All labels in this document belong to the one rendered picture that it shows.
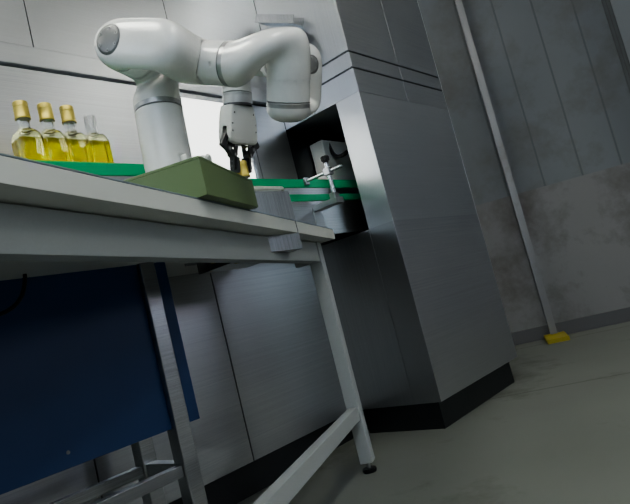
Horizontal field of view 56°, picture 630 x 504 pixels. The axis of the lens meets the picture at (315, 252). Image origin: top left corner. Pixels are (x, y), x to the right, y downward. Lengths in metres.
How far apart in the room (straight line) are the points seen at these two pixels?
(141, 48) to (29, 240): 0.52
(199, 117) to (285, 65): 0.97
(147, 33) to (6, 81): 0.68
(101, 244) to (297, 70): 0.51
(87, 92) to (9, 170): 1.18
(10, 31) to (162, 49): 0.82
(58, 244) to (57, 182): 0.08
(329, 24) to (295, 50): 1.21
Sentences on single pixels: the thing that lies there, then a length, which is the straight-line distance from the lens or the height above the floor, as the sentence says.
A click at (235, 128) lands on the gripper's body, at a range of 1.52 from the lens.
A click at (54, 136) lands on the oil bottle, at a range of 1.57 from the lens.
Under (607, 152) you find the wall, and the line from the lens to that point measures 3.95.
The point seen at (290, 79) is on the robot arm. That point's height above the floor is 0.94.
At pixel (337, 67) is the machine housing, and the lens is 2.28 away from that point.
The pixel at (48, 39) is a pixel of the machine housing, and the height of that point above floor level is 1.44.
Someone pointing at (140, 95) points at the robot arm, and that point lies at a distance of 1.23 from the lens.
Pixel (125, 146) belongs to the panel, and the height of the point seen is 1.12.
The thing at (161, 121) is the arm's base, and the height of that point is 0.93.
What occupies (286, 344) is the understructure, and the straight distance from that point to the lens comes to 2.09.
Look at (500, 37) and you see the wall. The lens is 4.10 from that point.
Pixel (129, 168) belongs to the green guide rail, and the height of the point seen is 0.95.
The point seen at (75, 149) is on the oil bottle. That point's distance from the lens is 1.58.
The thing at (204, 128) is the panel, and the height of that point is 1.20.
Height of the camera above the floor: 0.51
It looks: 5 degrees up
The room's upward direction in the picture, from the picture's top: 14 degrees counter-clockwise
